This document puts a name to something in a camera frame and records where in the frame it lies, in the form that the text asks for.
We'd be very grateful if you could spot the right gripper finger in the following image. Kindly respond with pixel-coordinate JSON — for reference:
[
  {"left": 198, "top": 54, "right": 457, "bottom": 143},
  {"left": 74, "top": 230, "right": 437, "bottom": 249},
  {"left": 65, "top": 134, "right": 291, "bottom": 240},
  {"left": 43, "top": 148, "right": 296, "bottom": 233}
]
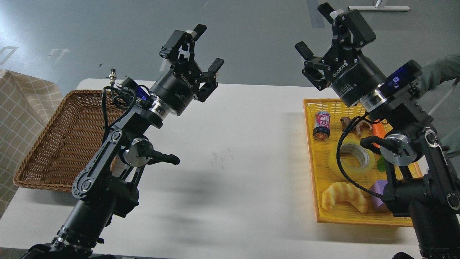
[
  {"left": 317, "top": 2, "right": 376, "bottom": 54},
  {"left": 295, "top": 41, "right": 332, "bottom": 91}
]

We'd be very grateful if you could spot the purple foam block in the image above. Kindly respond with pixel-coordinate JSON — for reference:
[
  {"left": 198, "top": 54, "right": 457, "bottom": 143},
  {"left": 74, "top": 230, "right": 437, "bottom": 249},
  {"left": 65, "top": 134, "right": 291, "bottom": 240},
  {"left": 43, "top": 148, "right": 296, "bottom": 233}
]
[{"left": 369, "top": 180, "right": 389, "bottom": 213}]

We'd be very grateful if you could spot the yellow tape roll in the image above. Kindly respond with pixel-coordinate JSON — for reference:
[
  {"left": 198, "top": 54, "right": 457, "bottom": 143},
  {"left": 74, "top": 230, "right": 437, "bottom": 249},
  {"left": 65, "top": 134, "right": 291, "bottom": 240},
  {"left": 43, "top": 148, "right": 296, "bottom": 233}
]
[{"left": 327, "top": 139, "right": 375, "bottom": 182}]

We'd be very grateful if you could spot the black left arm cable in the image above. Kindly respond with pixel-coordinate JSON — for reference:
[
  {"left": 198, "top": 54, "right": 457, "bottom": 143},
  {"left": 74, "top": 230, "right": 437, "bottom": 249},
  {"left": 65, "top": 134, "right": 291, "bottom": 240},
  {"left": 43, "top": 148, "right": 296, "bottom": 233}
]
[{"left": 101, "top": 86, "right": 150, "bottom": 137}]

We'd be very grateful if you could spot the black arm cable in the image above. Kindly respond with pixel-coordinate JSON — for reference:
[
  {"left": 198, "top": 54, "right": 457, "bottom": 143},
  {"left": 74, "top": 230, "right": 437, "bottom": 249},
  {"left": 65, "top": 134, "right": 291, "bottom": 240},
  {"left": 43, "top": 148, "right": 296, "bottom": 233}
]
[
  {"left": 336, "top": 114, "right": 385, "bottom": 199},
  {"left": 101, "top": 86, "right": 150, "bottom": 137}
]

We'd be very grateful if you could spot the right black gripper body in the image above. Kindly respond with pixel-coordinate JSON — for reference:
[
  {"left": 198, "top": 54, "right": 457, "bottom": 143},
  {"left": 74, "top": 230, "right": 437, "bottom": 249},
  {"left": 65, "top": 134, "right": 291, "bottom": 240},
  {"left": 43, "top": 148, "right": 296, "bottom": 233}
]
[{"left": 323, "top": 46, "right": 386, "bottom": 107}]

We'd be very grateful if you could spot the beige checkered cloth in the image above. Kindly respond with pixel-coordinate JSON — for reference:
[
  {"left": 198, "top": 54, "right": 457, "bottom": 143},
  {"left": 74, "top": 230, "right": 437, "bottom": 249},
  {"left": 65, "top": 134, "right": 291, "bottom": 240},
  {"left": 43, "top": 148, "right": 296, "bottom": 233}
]
[{"left": 0, "top": 69, "right": 62, "bottom": 214}]

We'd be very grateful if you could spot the toy croissant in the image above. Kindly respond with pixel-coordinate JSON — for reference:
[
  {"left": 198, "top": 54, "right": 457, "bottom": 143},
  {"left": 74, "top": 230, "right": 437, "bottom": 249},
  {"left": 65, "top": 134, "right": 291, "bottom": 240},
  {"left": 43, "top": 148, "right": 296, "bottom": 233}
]
[{"left": 321, "top": 182, "right": 368, "bottom": 213}]

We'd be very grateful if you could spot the brown toy animal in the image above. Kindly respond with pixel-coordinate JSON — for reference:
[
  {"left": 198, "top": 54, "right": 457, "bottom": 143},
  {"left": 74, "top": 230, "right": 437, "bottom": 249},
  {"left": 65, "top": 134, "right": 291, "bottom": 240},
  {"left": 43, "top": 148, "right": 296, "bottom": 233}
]
[{"left": 340, "top": 117, "right": 373, "bottom": 136}]

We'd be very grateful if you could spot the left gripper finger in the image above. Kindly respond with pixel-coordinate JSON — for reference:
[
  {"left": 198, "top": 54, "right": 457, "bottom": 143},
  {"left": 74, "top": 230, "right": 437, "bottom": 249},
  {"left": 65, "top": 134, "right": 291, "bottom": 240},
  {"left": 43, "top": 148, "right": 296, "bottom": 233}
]
[
  {"left": 159, "top": 24, "right": 207, "bottom": 65},
  {"left": 194, "top": 58, "right": 225, "bottom": 102}
]

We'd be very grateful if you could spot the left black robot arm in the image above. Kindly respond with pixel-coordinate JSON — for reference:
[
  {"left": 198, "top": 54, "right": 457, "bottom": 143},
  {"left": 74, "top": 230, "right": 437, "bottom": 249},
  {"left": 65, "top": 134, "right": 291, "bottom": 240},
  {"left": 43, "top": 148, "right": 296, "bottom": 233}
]
[{"left": 22, "top": 24, "right": 225, "bottom": 259}]

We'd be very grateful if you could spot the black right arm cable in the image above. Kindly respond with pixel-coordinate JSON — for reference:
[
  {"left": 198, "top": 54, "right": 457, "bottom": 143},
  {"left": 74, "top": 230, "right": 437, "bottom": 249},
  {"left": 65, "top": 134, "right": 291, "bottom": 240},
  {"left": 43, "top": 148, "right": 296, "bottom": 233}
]
[{"left": 336, "top": 114, "right": 385, "bottom": 199}]

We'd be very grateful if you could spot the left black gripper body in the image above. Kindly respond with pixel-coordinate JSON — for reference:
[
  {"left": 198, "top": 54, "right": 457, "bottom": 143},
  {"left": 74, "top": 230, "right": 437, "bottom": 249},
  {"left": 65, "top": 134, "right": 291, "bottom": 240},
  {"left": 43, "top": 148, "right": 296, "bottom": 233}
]
[{"left": 149, "top": 61, "right": 202, "bottom": 116}]

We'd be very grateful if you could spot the white floor stand base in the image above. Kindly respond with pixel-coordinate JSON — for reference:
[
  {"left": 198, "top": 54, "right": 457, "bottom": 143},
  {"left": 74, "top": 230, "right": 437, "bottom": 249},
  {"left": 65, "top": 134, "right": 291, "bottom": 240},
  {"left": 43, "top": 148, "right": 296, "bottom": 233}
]
[{"left": 347, "top": 0, "right": 411, "bottom": 12}]

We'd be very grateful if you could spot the brown wicker basket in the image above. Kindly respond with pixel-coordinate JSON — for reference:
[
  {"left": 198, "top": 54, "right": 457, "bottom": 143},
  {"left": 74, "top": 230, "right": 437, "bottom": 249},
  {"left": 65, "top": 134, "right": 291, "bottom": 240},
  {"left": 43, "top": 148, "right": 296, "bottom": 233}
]
[{"left": 13, "top": 90, "right": 104, "bottom": 193}]

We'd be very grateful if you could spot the yellow plastic basket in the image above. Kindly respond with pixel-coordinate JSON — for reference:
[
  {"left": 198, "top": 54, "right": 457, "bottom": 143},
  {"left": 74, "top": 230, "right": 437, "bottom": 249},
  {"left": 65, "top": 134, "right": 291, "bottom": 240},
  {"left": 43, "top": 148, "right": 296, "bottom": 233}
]
[{"left": 303, "top": 99, "right": 413, "bottom": 227}]

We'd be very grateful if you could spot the orange toy carrot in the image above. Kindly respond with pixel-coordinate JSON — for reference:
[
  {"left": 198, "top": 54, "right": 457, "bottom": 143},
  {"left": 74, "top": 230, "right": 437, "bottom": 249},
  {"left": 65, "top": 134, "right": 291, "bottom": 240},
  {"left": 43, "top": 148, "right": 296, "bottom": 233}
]
[{"left": 372, "top": 122, "right": 386, "bottom": 139}]

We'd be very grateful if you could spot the small drink can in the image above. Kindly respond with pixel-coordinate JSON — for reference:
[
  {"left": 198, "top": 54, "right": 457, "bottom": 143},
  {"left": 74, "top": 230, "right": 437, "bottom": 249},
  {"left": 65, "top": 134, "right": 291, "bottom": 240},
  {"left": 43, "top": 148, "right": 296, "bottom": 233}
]
[{"left": 313, "top": 110, "right": 331, "bottom": 140}]

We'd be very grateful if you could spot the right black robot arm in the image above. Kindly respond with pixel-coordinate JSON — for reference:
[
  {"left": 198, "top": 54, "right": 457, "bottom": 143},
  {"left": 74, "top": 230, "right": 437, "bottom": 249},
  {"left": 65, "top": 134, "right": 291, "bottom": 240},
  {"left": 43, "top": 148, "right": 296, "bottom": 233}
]
[{"left": 295, "top": 2, "right": 460, "bottom": 259}]

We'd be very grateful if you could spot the person in green clothing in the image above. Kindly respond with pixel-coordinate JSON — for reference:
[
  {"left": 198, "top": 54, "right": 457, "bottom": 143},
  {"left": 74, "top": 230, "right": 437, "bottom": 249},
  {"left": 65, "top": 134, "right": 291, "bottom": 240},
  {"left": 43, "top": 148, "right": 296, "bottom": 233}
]
[{"left": 418, "top": 53, "right": 460, "bottom": 158}]

